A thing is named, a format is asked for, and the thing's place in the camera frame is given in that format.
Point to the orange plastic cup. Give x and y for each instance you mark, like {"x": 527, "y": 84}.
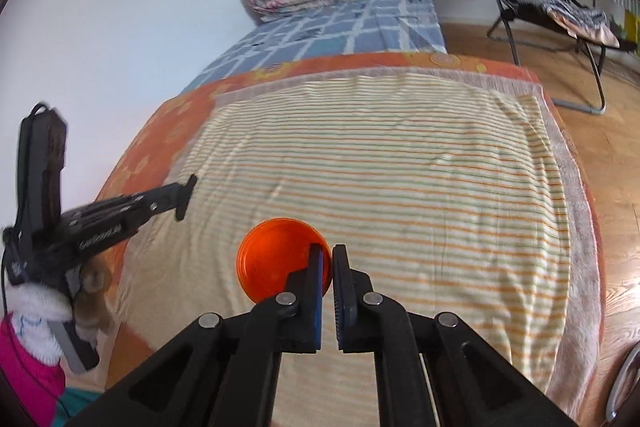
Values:
{"x": 270, "y": 257}

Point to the pink cloth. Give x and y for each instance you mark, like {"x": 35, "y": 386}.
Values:
{"x": 605, "y": 37}

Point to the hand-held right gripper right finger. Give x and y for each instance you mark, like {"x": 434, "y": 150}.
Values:
{"x": 345, "y": 297}

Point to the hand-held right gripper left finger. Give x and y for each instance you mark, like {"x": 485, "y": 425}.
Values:
{"x": 315, "y": 302}

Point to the striped cream cloth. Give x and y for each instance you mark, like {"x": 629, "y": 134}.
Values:
{"x": 400, "y": 157}

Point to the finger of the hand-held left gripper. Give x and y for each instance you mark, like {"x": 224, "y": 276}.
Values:
{"x": 160, "y": 202}

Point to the teal cloth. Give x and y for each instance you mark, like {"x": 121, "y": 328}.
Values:
{"x": 75, "y": 404}

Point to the yellow green box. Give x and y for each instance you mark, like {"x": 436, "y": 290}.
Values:
{"x": 631, "y": 27}

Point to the grey striped cloth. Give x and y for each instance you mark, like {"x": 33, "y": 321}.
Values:
{"x": 575, "y": 14}

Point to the orange floral blanket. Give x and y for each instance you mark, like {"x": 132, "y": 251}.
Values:
{"x": 165, "y": 112}

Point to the blue checked bedsheet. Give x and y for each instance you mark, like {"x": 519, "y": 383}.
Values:
{"x": 325, "y": 37}

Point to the grey round bin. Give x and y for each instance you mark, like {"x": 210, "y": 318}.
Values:
{"x": 617, "y": 387}

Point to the person's left hand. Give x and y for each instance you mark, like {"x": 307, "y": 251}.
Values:
{"x": 95, "y": 292}

